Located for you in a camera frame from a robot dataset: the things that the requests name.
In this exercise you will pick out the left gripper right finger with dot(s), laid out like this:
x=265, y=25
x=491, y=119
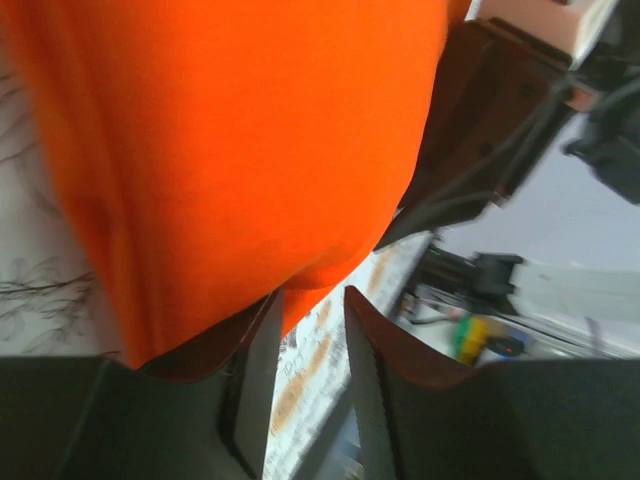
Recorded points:
x=423, y=415

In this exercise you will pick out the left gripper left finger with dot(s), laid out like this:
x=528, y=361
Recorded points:
x=200, y=411

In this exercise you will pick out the orange t shirt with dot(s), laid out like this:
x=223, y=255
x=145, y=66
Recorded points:
x=207, y=153

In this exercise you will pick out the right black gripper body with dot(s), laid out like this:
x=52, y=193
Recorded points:
x=499, y=97

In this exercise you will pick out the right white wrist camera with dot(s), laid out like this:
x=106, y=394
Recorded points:
x=572, y=27

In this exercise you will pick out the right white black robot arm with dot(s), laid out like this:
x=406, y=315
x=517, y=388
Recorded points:
x=605, y=87

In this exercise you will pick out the aluminium frame rail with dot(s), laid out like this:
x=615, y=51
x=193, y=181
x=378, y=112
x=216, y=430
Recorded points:
x=489, y=307

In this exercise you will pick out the floral patterned table mat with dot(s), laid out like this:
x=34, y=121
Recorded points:
x=53, y=306

